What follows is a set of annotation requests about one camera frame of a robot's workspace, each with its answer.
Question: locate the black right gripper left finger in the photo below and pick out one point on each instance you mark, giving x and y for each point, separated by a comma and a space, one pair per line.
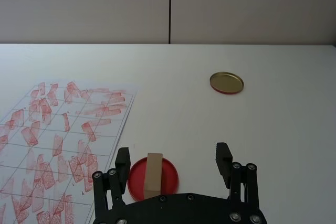
122, 166

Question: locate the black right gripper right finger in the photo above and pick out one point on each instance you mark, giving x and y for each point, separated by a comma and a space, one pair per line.
223, 161

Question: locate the tan wooden stamp block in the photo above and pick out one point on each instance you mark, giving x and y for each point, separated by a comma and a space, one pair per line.
153, 174

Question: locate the red round ink pad tin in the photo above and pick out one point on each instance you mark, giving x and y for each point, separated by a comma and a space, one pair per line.
169, 176

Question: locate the white paper with red stamps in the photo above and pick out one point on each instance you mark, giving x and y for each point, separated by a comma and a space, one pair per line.
60, 140

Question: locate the gold round tin lid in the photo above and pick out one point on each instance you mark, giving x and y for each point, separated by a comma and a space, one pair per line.
225, 81

